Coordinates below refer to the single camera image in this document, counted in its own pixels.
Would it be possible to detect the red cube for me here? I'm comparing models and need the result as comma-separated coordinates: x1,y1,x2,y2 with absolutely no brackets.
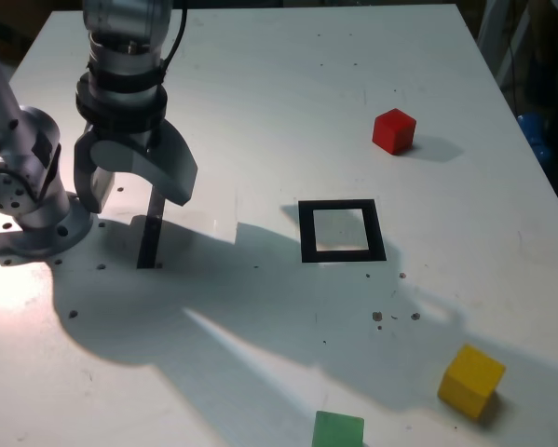
371,107,418,156

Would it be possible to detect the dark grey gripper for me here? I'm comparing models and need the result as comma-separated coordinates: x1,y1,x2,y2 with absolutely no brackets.
73,119,199,214

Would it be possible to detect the yellow cube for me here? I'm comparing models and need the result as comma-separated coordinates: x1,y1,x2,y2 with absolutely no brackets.
437,344,508,423

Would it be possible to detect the brown cardboard box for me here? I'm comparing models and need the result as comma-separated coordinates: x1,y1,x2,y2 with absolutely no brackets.
0,0,84,61

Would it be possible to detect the pale object behind table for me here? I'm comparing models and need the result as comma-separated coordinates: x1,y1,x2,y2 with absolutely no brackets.
476,0,540,94

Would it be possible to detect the black tape strip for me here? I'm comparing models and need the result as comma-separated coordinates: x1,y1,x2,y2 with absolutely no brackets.
136,185,167,270

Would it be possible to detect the blue object beside table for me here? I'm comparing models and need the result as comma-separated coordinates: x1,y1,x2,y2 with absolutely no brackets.
516,111,554,164

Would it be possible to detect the black tape square outline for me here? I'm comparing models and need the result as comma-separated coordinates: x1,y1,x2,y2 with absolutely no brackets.
297,198,388,265

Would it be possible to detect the green cube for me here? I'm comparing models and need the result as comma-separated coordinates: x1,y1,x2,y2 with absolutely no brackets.
311,410,366,447

